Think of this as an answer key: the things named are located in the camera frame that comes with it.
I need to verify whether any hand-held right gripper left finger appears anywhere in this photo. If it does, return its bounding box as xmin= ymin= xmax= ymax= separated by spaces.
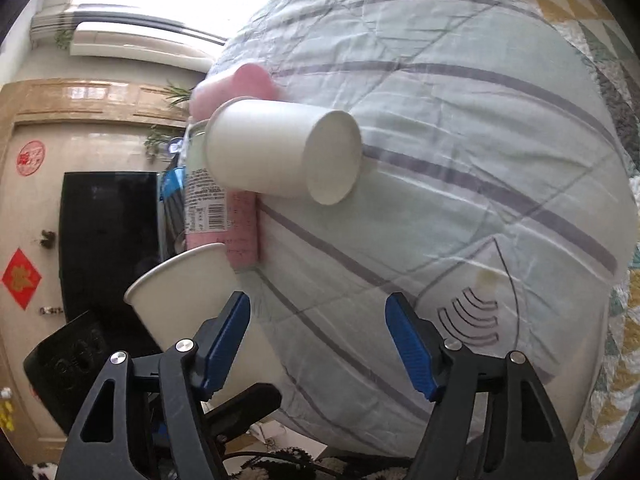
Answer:
xmin=55 ymin=290 xmax=251 ymax=480

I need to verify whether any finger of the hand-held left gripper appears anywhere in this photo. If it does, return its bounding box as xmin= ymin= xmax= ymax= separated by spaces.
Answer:
xmin=205 ymin=383 xmax=284 ymax=437

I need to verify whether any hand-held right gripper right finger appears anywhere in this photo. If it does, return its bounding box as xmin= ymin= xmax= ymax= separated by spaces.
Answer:
xmin=384 ymin=292 xmax=581 ymax=480

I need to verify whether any white paper cup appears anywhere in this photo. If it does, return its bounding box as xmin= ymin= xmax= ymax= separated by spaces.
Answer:
xmin=123 ymin=242 xmax=282 ymax=411
xmin=203 ymin=97 xmax=364 ymax=206

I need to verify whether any red diamond paper decoration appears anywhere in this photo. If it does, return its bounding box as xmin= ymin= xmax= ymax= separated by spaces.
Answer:
xmin=1 ymin=247 xmax=42 ymax=311

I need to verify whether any pink drink bottle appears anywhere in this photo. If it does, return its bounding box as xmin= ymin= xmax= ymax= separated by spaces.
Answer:
xmin=182 ymin=62 xmax=287 ymax=272

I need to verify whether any black television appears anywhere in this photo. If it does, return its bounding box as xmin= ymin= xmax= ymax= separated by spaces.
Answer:
xmin=58 ymin=170 xmax=167 ymax=357

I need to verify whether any striped pale green blanket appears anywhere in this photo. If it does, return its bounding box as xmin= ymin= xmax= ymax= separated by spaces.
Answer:
xmin=204 ymin=0 xmax=632 ymax=461

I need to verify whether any blue package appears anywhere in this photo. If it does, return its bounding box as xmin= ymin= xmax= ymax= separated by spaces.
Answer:
xmin=159 ymin=166 xmax=187 ymax=207

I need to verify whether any red round paper decoration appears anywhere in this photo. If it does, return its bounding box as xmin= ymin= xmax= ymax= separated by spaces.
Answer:
xmin=16 ymin=140 xmax=46 ymax=176

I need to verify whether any triangle patchwork quilt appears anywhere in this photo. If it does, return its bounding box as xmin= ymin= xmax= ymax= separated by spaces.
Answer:
xmin=510 ymin=0 xmax=640 ymax=467

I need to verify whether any green hanging plant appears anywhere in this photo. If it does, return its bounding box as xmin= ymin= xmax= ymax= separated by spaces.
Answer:
xmin=163 ymin=80 xmax=195 ymax=108
xmin=143 ymin=126 xmax=173 ymax=162

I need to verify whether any grey fuzzy cloth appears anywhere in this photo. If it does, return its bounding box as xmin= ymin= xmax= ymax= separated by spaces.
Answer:
xmin=594 ymin=66 xmax=640 ymax=163

